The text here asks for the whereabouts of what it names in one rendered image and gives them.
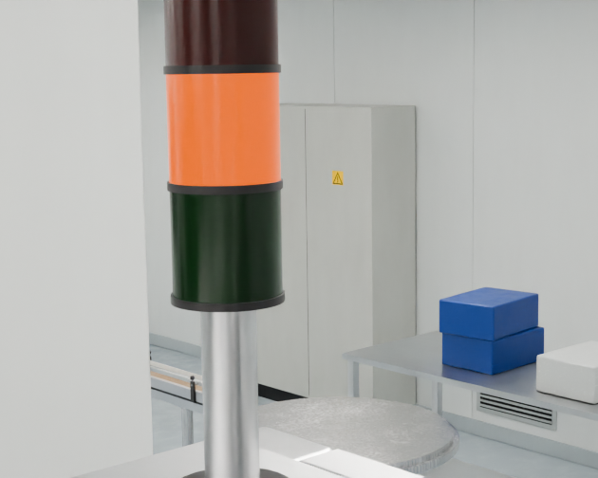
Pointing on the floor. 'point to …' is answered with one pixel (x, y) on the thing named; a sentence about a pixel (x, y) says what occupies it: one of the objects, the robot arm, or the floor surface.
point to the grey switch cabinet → (342, 250)
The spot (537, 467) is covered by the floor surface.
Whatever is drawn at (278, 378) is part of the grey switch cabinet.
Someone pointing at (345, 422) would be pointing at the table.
